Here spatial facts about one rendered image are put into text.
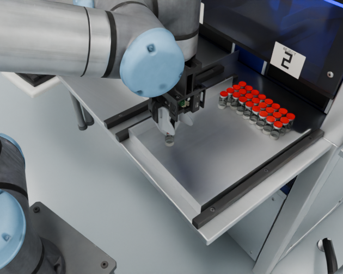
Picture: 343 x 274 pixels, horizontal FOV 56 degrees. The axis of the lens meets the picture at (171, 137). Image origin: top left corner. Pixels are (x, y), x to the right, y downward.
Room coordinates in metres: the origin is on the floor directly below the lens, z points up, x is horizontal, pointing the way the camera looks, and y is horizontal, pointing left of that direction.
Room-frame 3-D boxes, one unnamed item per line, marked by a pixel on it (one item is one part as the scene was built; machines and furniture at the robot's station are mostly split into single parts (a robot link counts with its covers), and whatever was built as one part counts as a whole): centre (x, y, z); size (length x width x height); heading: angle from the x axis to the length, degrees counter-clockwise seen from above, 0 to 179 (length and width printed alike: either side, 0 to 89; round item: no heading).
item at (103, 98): (0.69, -0.04, 0.87); 0.70 x 0.48 x 0.02; 38
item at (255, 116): (0.59, -0.20, 0.90); 0.18 x 0.02 x 0.05; 37
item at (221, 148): (0.53, -0.11, 0.90); 0.34 x 0.26 x 0.04; 127
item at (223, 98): (0.64, -0.13, 0.90); 0.02 x 0.02 x 0.05
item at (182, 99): (0.49, -0.01, 1.08); 0.09 x 0.08 x 0.12; 38
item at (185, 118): (0.51, -0.02, 0.97); 0.06 x 0.03 x 0.09; 38
